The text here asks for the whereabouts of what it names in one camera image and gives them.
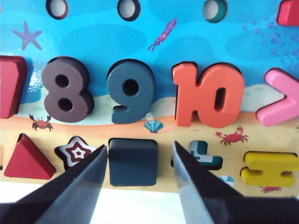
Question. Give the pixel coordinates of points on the wooden sea-themed puzzle board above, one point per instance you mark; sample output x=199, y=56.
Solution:
x=105, y=35

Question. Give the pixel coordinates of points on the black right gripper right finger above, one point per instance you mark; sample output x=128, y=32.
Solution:
x=196, y=184

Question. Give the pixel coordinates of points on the red number seven block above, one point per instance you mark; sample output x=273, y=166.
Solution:
x=10, y=86

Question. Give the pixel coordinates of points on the dark blue number nine block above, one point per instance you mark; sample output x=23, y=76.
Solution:
x=116, y=79

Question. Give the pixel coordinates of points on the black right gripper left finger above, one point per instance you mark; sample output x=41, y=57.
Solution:
x=79, y=189

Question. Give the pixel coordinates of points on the pink greater-than sign block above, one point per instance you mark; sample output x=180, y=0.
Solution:
x=278, y=81

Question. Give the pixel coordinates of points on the orange number ten block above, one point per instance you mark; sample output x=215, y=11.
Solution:
x=187, y=93

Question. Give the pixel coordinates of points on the brown number eight block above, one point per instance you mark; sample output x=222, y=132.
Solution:
x=51, y=84

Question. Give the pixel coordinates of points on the dark blue square cube block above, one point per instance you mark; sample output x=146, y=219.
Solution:
x=133, y=163

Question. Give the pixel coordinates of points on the small red wooden block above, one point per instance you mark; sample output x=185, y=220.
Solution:
x=289, y=12

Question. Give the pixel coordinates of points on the red triangle block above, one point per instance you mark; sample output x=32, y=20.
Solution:
x=26, y=161

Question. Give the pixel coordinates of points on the yellow equals sign block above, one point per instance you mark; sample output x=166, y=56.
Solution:
x=264, y=161

